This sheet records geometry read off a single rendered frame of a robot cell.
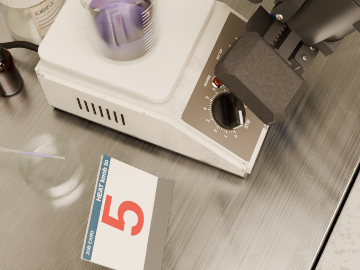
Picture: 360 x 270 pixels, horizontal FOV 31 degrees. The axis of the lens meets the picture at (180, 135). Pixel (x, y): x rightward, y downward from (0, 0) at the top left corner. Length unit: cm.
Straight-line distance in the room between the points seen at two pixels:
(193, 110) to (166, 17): 8
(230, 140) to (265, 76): 11
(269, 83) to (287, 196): 16
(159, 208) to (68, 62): 15
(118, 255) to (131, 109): 12
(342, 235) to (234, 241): 9
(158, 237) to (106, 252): 5
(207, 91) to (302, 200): 13
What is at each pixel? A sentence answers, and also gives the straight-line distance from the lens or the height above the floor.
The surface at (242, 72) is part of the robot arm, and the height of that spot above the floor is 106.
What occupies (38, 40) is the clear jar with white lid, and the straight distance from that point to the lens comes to 66.
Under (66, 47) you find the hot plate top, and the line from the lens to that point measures 56.
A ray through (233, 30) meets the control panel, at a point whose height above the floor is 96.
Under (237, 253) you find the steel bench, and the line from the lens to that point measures 56.
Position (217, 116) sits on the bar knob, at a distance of 55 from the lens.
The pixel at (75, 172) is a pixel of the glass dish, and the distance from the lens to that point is 57.
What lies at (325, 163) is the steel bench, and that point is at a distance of 60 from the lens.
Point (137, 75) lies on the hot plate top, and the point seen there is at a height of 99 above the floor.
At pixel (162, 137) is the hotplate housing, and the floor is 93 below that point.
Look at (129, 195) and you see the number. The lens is 56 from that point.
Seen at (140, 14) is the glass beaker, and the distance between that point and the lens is 49.
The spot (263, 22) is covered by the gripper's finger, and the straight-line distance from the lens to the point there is 51.
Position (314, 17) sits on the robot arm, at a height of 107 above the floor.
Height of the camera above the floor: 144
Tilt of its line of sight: 64 degrees down
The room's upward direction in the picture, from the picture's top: 3 degrees counter-clockwise
